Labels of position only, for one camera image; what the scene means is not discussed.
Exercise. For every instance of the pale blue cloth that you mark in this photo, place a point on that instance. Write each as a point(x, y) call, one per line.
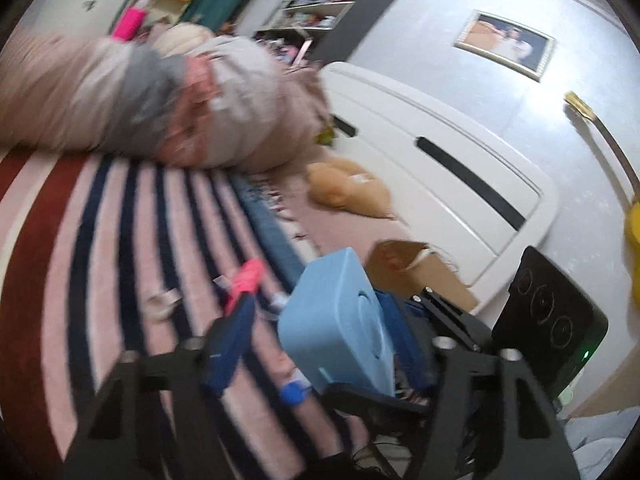
point(600, 440)

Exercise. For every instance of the small blue object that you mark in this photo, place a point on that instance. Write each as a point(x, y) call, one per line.
point(294, 392)

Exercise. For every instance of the blue denim cloth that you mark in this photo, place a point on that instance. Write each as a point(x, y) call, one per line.
point(267, 230)

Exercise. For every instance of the white headboard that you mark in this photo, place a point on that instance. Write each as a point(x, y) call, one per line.
point(440, 175)

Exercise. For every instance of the framed picture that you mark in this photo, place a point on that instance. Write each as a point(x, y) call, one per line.
point(505, 42)

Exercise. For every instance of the pink plastic object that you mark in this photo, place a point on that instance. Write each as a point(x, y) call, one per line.
point(245, 280)

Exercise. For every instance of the light blue plastic box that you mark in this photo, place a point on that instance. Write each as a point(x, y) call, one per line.
point(330, 320)

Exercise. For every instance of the striped blanket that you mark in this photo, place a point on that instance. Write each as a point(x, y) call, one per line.
point(100, 260)

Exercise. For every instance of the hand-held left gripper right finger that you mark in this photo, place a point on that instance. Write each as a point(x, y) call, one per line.
point(402, 335)

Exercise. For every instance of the brown paper bag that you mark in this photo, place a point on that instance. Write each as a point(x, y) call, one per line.
point(400, 265)

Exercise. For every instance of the pink and grey bedding pile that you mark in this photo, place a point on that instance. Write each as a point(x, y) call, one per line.
point(150, 100)

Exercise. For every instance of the gold-tipped stick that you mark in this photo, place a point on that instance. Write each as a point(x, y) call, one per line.
point(607, 137)

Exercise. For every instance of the yellow object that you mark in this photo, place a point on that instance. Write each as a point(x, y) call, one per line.
point(634, 255)

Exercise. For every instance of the tan plush toy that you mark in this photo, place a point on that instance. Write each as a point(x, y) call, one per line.
point(345, 187)

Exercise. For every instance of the black shelf unit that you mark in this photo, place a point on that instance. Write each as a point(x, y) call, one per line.
point(335, 5)

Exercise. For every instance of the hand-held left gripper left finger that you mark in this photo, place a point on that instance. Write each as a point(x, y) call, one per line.
point(227, 347)

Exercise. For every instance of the pink bottle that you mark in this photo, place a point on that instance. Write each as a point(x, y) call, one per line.
point(127, 22)

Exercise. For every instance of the small white clip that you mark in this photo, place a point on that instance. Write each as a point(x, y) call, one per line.
point(162, 304)

